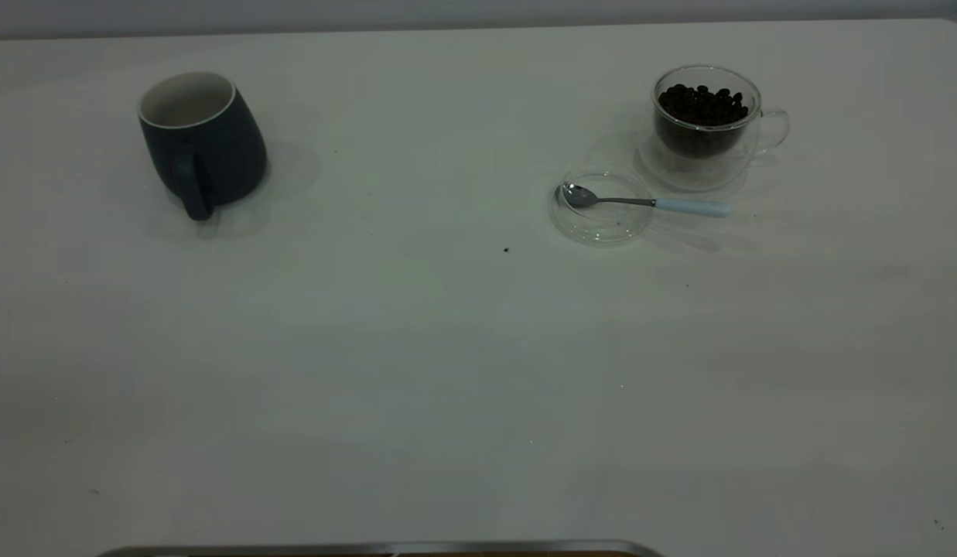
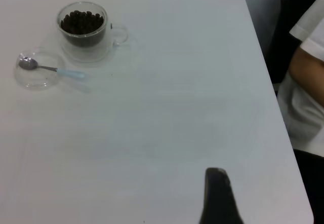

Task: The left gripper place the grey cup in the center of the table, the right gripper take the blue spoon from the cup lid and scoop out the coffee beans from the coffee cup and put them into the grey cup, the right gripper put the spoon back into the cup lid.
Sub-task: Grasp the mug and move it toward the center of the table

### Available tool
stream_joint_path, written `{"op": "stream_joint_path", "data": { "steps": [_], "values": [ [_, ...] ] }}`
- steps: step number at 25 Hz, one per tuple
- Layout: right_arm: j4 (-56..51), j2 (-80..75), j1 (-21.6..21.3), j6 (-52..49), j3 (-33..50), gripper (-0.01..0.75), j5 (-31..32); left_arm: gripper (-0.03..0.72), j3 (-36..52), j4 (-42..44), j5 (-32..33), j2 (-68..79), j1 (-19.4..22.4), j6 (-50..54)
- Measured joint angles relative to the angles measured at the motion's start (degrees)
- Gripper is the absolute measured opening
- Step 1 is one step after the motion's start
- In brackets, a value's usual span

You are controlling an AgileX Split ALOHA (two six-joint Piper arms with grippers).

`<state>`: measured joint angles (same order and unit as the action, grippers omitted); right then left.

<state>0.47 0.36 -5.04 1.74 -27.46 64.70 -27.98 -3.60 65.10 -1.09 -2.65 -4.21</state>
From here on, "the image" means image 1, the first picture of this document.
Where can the dark grey ceramic mug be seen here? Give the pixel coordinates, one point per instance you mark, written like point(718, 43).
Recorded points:
point(215, 151)

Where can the pile of coffee beans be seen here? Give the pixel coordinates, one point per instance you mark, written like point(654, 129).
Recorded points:
point(702, 108)

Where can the clear glass saucer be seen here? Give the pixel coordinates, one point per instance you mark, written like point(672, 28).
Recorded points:
point(602, 228)

